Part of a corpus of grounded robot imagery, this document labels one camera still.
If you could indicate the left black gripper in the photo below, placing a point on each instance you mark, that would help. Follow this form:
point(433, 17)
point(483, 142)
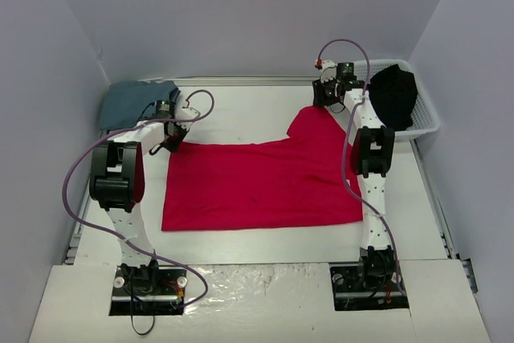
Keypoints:
point(173, 139)

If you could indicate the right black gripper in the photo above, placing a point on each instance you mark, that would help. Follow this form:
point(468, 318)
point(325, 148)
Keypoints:
point(321, 95)

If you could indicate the red t shirt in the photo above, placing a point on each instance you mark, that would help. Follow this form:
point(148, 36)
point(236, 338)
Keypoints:
point(294, 182)

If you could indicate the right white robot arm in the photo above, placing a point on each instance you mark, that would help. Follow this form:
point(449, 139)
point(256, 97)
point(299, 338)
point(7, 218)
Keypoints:
point(370, 159)

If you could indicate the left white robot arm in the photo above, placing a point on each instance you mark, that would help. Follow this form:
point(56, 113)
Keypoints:
point(117, 180)

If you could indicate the grey folded t shirt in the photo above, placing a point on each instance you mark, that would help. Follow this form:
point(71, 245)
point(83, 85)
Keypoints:
point(129, 101)

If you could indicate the black t shirt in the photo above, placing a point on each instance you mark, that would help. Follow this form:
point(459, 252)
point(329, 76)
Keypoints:
point(393, 94)

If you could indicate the white perforated plastic basket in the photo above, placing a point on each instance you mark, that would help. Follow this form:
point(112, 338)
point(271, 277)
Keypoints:
point(424, 117)

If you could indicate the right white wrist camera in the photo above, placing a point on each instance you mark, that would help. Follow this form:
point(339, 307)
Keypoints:
point(327, 69)

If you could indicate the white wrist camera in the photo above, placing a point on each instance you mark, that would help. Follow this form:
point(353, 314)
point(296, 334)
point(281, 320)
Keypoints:
point(327, 69)
point(186, 114)

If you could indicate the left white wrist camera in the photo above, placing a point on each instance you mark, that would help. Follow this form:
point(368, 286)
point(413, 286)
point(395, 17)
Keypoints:
point(186, 114)

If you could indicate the aluminium table frame rail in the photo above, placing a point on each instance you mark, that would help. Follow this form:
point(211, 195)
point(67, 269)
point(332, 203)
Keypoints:
point(235, 81)

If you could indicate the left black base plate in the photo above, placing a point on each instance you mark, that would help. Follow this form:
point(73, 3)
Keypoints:
point(162, 294)

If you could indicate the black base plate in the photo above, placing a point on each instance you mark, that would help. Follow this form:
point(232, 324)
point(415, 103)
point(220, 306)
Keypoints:
point(162, 294)
point(350, 292)

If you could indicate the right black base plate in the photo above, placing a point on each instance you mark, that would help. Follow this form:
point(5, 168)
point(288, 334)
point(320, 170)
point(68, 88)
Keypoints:
point(350, 292)

